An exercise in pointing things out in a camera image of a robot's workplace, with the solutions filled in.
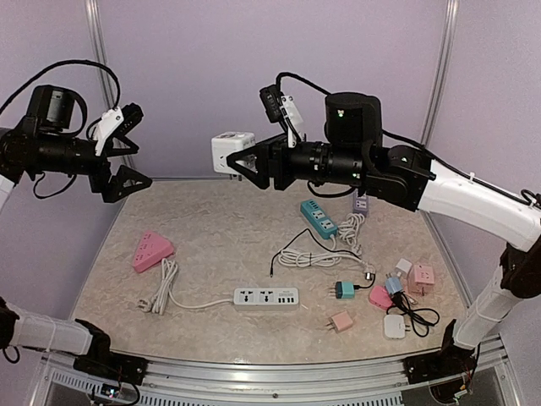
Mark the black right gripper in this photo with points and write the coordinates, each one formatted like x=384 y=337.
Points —
x=267 y=161

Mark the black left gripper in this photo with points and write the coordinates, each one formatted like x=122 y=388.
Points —
x=98 y=180

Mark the white cube socket adapter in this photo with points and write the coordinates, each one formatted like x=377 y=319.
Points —
x=225 y=144

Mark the teal power strip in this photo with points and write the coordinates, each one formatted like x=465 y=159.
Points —
x=339 y=241

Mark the pink triangular power strip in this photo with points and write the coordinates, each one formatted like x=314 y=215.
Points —
x=151 y=249

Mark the white power strip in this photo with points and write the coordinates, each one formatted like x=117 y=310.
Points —
x=256 y=299

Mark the small white cube charger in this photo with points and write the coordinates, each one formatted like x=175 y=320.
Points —
x=403 y=267

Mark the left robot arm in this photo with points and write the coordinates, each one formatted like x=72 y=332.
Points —
x=55 y=136

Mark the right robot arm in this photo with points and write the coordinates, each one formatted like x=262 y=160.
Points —
x=409 y=176

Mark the beige pink plug adapter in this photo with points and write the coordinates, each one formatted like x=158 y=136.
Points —
x=339 y=322

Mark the purple power strip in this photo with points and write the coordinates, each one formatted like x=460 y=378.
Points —
x=360 y=207

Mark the pink flat charger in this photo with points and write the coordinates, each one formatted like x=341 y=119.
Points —
x=380 y=298

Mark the pink cube socket adapter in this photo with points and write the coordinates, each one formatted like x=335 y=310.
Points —
x=421 y=279

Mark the white flat charger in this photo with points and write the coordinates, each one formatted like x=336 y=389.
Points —
x=395 y=326

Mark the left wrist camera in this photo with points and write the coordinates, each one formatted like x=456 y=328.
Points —
x=106 y=125

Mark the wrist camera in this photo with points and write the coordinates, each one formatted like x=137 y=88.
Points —
x=281 y=109
x=106 y=125

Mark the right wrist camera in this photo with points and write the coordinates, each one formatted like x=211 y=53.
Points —
x=281 y=109

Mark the left aluminium frame post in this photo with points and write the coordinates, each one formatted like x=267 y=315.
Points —
x=93 y=19

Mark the aluminium frame post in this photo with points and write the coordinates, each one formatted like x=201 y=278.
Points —
x=444 y=59
x=93 y=19

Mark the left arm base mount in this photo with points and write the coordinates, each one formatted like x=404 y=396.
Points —
x=110 y=368

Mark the blue charger with black cable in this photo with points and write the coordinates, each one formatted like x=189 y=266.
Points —
x=422 y=320

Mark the right aluminium frame post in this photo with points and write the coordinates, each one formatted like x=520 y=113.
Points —
x=444 y=59

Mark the aluminium front rail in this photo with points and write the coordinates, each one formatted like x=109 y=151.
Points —
x=383 y=381

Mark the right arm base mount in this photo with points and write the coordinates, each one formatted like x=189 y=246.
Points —
x=449 y=360

